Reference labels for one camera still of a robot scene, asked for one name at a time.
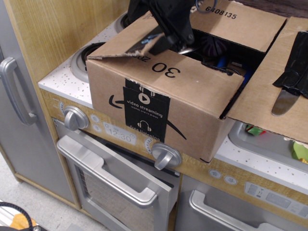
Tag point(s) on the brown cardboard shipping box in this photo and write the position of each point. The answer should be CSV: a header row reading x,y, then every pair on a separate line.
x,y
187,105

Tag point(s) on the silver left oven knob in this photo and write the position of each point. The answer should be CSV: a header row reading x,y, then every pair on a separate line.
x,y
75,119

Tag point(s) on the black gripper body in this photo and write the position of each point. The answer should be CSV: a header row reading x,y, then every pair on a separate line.
x,y
173,17

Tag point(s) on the wooden toy kitchen unit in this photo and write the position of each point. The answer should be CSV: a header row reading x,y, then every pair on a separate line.
x,y
48,32

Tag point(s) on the silver pot lid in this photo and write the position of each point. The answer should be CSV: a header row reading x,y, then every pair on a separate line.
x,y
187,50

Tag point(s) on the grey toy dishwasher door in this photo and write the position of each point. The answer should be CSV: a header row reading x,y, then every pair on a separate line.
x,y
202,207

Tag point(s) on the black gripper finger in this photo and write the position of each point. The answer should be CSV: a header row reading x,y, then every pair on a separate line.
x,y
160,45
136,9

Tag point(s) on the silver right oven knob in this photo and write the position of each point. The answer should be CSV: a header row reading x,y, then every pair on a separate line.
x,y
165,156

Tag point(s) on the grey toy fridge door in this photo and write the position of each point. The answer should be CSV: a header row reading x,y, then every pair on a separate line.
x,y
25,139

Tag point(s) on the silver stove burner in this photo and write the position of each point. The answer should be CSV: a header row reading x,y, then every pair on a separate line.
x,y
78,62
121,23

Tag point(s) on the yellow green toy item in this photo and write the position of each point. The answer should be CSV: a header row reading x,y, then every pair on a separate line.
x,y
300,152

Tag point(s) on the purple striped ball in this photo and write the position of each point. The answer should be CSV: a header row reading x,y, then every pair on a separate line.
x,y
213,46

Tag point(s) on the silver oven knob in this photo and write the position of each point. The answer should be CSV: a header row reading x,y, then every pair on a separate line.
x,y
165,156
75,119

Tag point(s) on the grey toy oven door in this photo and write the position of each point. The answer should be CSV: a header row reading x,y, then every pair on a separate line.
x,y
118,188

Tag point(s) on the black-taped handle butter knife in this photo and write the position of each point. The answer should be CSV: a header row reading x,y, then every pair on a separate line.
x,y
294,80

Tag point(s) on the silver front stove burner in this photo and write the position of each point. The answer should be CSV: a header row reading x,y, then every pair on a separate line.
x,y
78,62

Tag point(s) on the silver rear stove burner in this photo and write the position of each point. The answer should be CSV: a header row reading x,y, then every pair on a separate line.
x,y
121,23

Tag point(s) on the green red toy packet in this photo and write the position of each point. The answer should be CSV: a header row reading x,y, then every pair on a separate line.
x,y
254,130

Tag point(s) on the orange object on floor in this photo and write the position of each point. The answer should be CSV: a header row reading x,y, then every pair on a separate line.
x,y
19,222

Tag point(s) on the grey toy sink basin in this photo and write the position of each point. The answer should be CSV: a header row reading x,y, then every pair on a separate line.
x,y
269,145

